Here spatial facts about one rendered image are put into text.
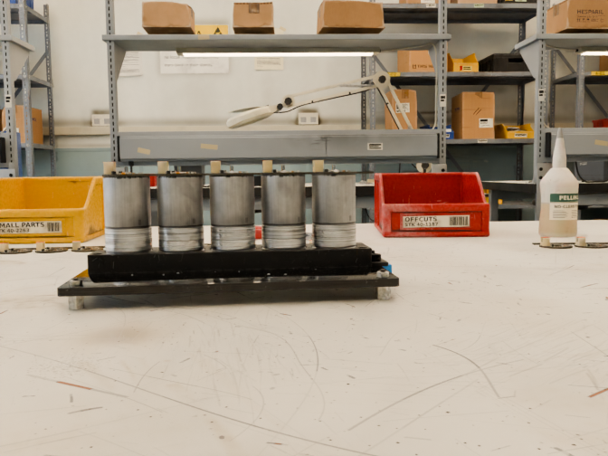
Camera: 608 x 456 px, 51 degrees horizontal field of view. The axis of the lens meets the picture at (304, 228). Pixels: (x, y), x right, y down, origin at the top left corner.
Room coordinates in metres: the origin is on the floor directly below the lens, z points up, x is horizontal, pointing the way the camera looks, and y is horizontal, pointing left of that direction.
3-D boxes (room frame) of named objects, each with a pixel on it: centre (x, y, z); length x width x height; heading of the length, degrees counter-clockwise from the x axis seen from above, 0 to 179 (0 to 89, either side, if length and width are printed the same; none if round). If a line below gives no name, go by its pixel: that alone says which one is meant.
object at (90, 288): (0.33, 0.04, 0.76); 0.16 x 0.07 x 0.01; 96
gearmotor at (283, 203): (0.35, 0.01, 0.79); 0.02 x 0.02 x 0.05
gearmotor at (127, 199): (0.34, 0.09, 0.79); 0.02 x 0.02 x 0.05
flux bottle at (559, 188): (0.59, -0.24, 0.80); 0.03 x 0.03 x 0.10
